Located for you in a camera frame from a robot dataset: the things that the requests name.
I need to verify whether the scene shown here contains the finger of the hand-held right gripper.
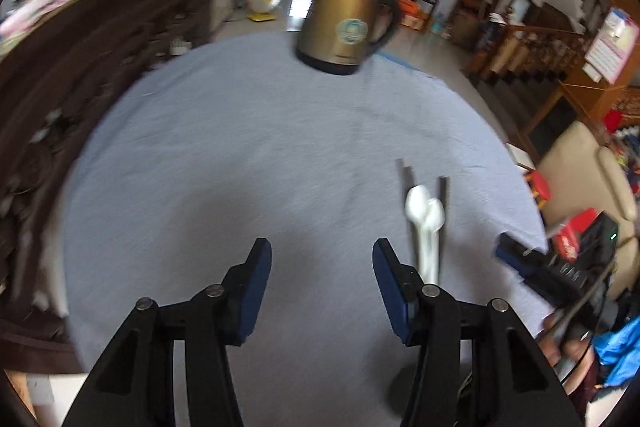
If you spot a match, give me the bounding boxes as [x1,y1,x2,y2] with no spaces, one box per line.
[495,232,556,293]

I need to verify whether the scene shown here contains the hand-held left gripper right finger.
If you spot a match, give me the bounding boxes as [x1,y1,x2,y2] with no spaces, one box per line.
[372,237,583,427]

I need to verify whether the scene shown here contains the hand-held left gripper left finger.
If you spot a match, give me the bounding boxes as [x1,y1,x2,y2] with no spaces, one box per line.
[62,237,273,427]

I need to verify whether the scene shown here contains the white plastic spoon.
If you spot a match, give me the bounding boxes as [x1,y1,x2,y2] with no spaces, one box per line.
[419,198,447,285]
[405,184,436,283]

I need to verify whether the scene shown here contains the person's right hand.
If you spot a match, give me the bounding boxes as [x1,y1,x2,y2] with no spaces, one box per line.
[542,312,598,383]

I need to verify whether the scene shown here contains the blue garment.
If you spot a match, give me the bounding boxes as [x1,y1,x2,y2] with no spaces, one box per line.
[595,317,640,388]

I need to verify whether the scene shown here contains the red stool with yellow legs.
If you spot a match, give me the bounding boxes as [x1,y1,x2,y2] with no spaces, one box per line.
[525,171,551,208]

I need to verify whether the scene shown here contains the cream sofa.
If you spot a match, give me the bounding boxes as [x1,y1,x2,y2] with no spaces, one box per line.
[537,122,640,298]

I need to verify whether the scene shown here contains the blue grey tablecloth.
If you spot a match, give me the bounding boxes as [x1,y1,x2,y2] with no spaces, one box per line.
[62,32,551,427]

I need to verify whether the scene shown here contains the wooden staircase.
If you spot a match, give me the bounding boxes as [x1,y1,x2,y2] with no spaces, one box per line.
[460,12,601,148]

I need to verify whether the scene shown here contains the orange box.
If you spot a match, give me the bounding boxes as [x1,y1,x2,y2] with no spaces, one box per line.
[395,0,431,28]

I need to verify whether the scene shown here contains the gold electric kettle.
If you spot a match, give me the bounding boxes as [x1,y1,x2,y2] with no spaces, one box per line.
[295,0,401,76]

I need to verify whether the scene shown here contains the carved dark wooden sideboard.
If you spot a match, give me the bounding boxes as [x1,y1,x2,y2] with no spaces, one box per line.
[0,0,223,373]

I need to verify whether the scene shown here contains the colourful clutter pile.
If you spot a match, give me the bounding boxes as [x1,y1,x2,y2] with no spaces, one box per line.
[0,0,101,38]

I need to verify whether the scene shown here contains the pink wall calendar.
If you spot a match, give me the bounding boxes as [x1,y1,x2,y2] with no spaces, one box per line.
[584,7,640,84]

